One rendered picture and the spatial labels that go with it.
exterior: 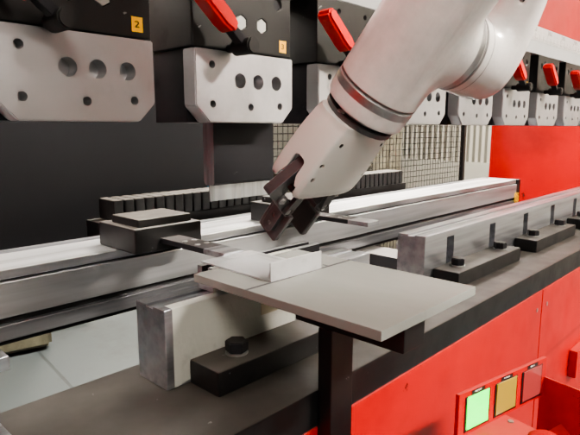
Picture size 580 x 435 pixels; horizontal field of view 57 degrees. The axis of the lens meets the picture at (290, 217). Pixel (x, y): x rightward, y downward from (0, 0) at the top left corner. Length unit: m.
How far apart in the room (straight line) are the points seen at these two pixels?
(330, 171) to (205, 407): 0.28
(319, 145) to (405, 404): 0.44
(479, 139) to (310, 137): 4.02
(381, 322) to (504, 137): 2.37
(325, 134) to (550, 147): 2.27
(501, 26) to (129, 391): 0.54
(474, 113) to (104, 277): 0.74
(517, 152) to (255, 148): 2.19
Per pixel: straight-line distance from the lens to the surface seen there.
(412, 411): 0.85
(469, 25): 0.49
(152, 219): 0.84
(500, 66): 0.55
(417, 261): 1.04
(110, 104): 0.54
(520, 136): 2.78
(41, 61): 0.52
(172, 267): 0.92
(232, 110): 0.62
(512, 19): 0.56
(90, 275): 0.85
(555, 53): 1.56
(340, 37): 0.72
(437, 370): 0.89
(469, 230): 1.19
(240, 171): 0.68
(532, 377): 0.87
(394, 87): 0.50
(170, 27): 0.64
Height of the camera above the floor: 1.17
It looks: 9 degrees down
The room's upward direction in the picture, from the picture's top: straight up
